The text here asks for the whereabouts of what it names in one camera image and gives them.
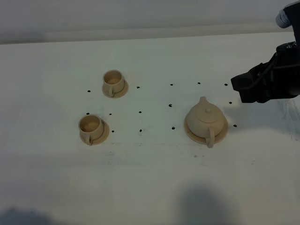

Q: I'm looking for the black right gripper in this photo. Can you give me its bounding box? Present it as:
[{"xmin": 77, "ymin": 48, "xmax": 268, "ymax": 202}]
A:
[{"xmin": 231, "ymin": 42, "xmax": 300, "ymax": 103}]

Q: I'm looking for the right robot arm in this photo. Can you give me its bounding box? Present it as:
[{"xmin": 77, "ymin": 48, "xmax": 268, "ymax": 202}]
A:
[{"xmin": 231, "ymin": 1, "xmax": 300, "ymax": 103}]

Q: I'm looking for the far tan teacup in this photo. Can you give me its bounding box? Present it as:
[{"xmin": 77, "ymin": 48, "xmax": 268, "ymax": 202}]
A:
[{"xmin": 103, "ymin": 70, "xmax": 125, "ymax": 96}]

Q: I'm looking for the tan cup saucer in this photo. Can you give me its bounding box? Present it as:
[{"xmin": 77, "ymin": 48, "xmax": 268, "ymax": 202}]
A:
[
  {"xmin": 79, "ymin": 121, "xmax": 110, "ymax": 146},
  {"xmin": 102, "ymin": 81, "xmax": 129, "ymax": 98}
]

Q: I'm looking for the tan teapot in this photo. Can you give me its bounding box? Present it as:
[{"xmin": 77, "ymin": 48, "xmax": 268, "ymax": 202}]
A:
[{"xmin": 186, "ymin": 97, "xmax": 225, "ymax": 148}]

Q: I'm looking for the near tan teacup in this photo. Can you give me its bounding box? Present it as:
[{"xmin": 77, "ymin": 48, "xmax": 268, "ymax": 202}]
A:
[{"xmin": 78, "ymin": 114, "xmax": 104, "ymax": 145}]

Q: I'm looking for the near tan cup saucer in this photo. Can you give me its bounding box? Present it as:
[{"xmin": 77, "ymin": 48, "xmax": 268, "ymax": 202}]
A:
[{"xmin": 79, "ymin": 121, "xmax": 110, "ymax": 146}]

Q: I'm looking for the tan teacup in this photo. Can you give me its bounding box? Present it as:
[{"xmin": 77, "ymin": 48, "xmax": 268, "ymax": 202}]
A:
[
  {"xmin": 78, "ymin": 114, "xmax": 104, "ymax": 145},
  {"xmin": 103, "ymin": 70, "xmax": 125, "ymax": 96}
]

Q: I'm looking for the large tan teapot saucer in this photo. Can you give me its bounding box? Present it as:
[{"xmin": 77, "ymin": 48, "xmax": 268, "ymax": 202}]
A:
[{"xmin": 184, "ymin": 117, "xmax": 228, "ymax": 145}]

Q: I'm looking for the far tan cup saucer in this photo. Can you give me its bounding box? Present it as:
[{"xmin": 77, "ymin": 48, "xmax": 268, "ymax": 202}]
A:
[{"xmin": 102, "ymin": 81, "xmax": 129, "ymax": 98}]

